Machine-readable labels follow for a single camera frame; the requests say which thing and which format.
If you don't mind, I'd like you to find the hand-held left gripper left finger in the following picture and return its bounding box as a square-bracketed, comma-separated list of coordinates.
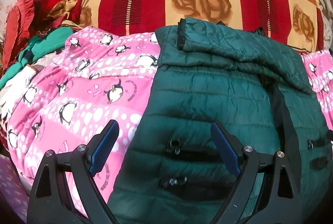
[27, 120, 121, 224]

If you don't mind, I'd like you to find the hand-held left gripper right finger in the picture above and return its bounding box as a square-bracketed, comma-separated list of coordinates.
[210, 120, 303, 224]

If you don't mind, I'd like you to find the dark green quilted jacket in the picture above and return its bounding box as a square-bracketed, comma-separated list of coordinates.
[107, 17, 333, 224]

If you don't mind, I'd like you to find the pink penguin print blanket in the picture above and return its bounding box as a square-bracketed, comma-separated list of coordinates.
[6, 26, 333, 217]

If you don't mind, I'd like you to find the purple patterned mat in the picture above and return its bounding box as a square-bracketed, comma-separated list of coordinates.
[0, 155, 30, 222]

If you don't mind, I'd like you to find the white cloth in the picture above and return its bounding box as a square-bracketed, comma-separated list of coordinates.
[0, 65, 37, 122]

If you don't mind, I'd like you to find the bright green garment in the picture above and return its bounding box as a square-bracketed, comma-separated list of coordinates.
[0, 27, 75, 89]

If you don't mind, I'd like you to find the yellow brown floral cloth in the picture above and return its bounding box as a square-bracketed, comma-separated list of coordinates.
[48, 0, 79, 25]

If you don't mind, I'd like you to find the red garment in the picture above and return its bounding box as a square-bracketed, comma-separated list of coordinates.
[2, 0, 76, 70]

